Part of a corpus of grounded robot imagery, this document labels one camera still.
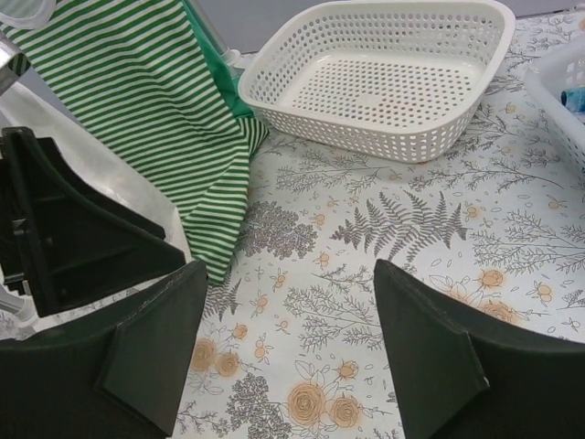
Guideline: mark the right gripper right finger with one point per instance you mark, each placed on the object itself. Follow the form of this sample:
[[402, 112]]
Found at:
[[460, 373]]

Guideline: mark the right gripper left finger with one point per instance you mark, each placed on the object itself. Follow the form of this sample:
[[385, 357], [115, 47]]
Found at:
[[118, 372]]

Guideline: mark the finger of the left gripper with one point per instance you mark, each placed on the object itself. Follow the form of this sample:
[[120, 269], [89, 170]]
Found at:
[[63, 242]]

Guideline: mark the light blue wire hanger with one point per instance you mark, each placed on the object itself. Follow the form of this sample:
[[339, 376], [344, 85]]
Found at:
[[27, 14]]

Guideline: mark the green striped tank top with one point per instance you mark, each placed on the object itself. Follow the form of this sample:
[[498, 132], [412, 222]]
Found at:
[[134, 75]]

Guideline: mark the solid green tank top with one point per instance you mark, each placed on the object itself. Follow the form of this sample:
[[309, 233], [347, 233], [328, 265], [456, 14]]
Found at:
[[220, 72]]

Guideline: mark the floral table mat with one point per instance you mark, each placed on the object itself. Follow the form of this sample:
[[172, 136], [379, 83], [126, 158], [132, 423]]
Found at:
[[290, 345]]

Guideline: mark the silver clothes rack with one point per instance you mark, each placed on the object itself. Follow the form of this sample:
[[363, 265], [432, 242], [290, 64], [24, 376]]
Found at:
[[230, 56]]

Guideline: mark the white perforated basket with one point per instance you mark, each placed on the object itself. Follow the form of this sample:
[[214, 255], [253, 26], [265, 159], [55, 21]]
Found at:
[[399, 80]]

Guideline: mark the white lattice basket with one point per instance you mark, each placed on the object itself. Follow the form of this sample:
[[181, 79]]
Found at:
[[544, 80]]

